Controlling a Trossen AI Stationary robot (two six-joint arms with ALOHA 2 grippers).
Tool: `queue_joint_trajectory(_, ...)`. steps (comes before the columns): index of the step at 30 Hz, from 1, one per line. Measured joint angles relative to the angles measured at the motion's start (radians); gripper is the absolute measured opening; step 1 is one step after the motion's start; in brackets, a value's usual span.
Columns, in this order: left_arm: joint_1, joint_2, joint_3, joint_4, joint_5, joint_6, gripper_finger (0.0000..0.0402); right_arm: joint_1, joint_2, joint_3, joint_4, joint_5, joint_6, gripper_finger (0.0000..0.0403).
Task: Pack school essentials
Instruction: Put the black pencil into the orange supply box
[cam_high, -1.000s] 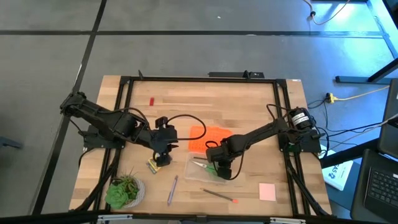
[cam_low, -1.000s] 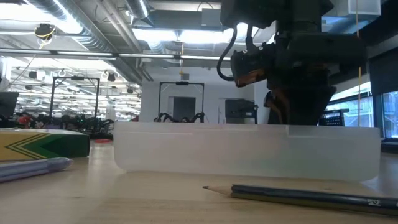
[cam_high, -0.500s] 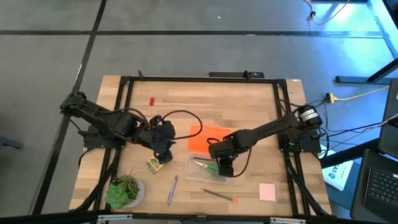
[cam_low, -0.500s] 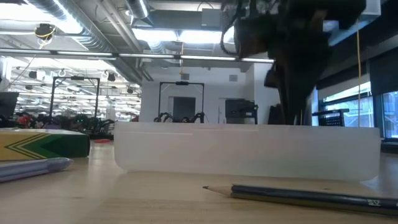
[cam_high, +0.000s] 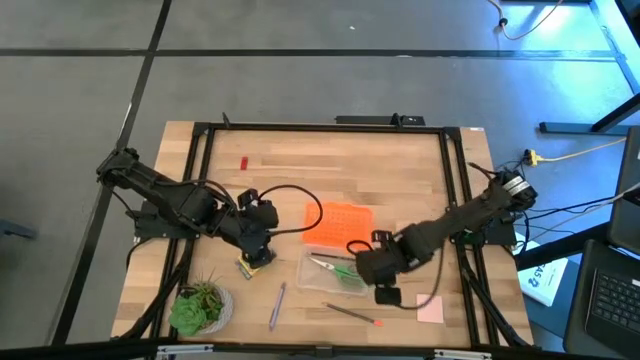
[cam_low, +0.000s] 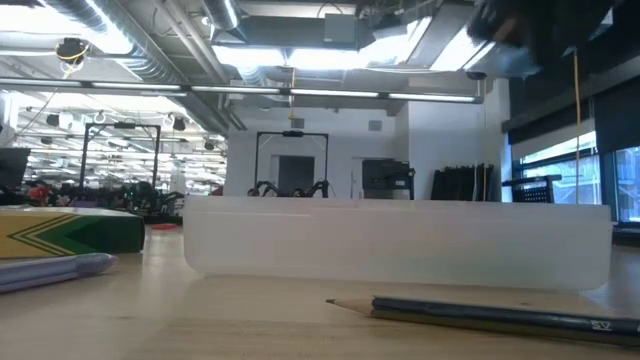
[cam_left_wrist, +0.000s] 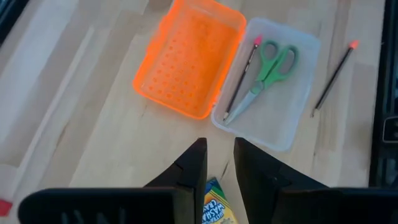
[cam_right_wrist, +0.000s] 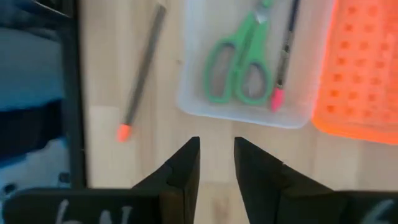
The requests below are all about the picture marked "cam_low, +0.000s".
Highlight silver rectangular air duct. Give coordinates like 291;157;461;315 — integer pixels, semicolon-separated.
464;42;544;80

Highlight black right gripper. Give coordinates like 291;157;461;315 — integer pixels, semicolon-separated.
467;0;616;65

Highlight grey door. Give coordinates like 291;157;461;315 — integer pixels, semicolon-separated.
277;154;316;191

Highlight black equipment cabinet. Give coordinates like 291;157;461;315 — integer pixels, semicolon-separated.
362;158;416;200

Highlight window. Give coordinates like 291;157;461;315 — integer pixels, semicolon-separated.
512;130;640;224

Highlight translucent plastic storage box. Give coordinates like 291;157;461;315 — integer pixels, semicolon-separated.
182;195;614;292

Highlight long ceiling light bar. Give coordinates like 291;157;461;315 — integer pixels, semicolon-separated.
0;77;485;105

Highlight dark grey pencil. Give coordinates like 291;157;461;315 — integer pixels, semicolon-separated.
325;295;640;349

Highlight dark neighbouring table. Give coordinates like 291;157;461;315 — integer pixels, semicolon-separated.
143;213;186;226

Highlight black yellow cable reel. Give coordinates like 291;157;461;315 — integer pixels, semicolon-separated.
54;37;91;66

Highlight silver round air duct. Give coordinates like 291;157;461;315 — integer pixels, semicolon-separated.
202;0;241;31

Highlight black perforated cart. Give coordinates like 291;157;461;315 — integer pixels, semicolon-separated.
502;174;563;204

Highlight black folded panels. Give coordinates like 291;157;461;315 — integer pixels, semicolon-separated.
430;163;496;202

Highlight yellow green crayon box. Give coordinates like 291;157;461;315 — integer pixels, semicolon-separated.
0;207;146;261

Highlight lavender grey pen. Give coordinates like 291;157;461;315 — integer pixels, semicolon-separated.
0;252;119;296

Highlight black computer monitor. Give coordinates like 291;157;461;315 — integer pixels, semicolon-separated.
0;147;32;191

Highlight grey ceiling unit box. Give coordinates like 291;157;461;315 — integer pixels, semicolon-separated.
323;13;359;44

